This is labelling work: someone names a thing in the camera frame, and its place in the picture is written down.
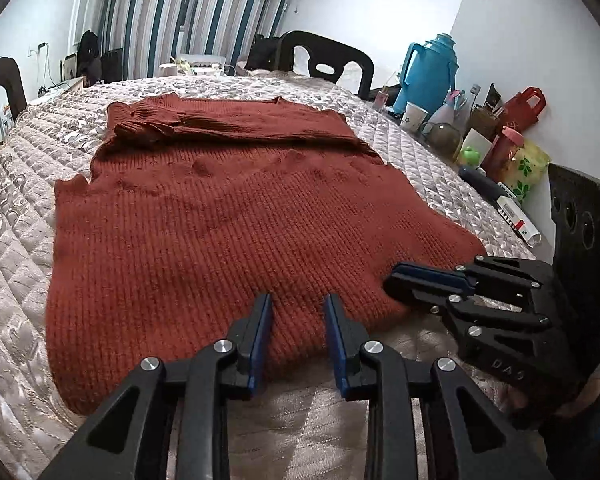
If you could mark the glass teapot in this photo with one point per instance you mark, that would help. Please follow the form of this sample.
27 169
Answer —
444 141

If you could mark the person's right forearm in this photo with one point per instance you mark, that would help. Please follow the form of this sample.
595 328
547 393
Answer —
580 450

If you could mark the red tumbler with pink lid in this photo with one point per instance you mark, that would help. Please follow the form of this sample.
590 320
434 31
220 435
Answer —
500 152

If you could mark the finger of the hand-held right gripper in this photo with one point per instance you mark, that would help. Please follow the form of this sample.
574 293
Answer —
430 275
415 294

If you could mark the white striped box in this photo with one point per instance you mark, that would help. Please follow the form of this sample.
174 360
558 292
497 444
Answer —
509 196

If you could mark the beige quilted blanket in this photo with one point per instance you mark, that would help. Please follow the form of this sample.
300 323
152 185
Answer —
10 270

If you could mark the striped blue beige curtain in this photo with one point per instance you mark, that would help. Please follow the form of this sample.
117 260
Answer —
145 10
250 10

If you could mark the rust red knit sweater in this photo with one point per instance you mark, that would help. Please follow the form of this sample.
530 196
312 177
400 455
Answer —
230 230

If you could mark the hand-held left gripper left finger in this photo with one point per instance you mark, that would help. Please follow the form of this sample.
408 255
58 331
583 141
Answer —
260 342

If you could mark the black box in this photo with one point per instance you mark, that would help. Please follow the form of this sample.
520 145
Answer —
113 66

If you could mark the wicker basket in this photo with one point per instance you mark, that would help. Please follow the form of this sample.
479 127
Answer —
482 122

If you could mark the white card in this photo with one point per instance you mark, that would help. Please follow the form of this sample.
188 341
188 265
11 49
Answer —
480 144

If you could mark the blue thermos jug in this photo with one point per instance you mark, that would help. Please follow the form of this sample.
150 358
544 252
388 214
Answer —
427 75

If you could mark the dark blue case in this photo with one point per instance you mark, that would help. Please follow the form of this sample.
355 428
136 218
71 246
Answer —
480 184

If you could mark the red bag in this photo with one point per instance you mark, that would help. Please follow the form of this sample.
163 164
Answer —
522 112

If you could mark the white printed cup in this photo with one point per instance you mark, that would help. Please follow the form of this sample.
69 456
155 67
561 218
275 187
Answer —
414 117

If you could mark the white spray bottle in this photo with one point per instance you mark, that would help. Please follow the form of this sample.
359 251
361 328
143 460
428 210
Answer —
445 110

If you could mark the dark packet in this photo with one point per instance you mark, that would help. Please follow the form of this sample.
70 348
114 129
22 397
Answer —
491 95

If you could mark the small perfume bottle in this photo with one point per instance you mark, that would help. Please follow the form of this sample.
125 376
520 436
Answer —
382 100

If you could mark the black bag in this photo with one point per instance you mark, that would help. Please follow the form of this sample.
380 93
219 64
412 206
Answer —
261 52

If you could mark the black backpack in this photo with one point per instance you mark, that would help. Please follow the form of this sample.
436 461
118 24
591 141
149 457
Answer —
89 57

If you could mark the yellow green leaf bag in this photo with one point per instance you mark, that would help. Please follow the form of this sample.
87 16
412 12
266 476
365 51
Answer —
527 172

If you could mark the white medicine box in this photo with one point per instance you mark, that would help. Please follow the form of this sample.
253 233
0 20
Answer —
520 222

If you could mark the dark brown plastic chair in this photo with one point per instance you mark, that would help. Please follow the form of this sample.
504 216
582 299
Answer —
325 47
5 72

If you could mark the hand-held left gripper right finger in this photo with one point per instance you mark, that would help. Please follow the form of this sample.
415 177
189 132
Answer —
335 342

